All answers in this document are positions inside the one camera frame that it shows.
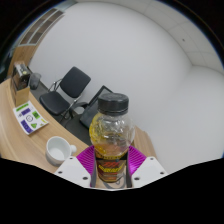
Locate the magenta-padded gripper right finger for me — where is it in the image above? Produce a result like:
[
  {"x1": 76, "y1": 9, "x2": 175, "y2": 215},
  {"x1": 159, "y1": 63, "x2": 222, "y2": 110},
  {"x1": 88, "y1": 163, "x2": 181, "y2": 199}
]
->
[{"x1": 125, "y1": 145, "x2": 168, "y2": 188}]

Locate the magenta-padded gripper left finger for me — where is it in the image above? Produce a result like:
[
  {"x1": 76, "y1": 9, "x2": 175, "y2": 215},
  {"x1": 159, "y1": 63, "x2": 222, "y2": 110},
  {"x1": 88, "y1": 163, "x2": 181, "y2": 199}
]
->
[{"x1": 54, "y1": 145, "x2": 98, "y2": 188}]

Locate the clear drink bottle black cap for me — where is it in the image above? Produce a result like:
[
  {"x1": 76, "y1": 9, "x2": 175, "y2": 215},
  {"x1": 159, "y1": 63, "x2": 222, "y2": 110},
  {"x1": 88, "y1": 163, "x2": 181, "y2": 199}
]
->
[{"x1": 88, "y1": 92, "x2": 136, "y2": 184}]

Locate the white mug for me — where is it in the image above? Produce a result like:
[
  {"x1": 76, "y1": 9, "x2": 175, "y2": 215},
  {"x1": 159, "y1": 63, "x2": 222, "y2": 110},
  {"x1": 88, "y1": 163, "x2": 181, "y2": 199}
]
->
[{"x1": 45, "y1": 135, "x2": 78, "y2": 167}]

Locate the wooden side desk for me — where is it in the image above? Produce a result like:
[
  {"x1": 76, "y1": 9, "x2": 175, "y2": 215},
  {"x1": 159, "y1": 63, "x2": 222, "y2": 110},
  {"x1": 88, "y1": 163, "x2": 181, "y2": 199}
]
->
[{"x1": 133, "y1": 125, "x2": 158, "y2": 159}]

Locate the white green purple leaflet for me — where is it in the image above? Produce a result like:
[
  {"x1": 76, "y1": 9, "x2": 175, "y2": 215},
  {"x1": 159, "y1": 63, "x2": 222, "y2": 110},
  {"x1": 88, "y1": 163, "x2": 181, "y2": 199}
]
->
[{"x1": 12, "y1": 100, "x2": 50, "y2": 135}]

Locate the black visitor chair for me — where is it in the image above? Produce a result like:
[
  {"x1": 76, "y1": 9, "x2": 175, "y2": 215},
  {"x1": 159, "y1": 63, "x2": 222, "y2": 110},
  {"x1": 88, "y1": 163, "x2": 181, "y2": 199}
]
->
[{"x1": 39, "y1": 66, "x2": 92, "y2": 118}]

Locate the tan cardboard box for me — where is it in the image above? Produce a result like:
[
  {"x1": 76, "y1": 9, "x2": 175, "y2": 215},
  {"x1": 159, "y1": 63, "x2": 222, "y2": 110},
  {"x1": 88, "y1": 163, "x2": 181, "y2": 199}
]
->
[{"x1": 13, "y1": 84, "x2": 32, "y2": 108}]

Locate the grey waste bin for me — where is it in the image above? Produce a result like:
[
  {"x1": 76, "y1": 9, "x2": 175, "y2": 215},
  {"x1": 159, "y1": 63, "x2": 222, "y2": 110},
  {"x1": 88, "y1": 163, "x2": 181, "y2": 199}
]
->
[{"x1": 29, "y1": 72, "x2": 43, "y2": 90}]

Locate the black printed box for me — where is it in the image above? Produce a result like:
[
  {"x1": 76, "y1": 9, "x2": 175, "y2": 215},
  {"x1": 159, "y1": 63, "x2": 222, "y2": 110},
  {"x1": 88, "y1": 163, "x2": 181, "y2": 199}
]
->
[{"x1": 12, "y1": 61, "x2": 31, "y2": 90}]

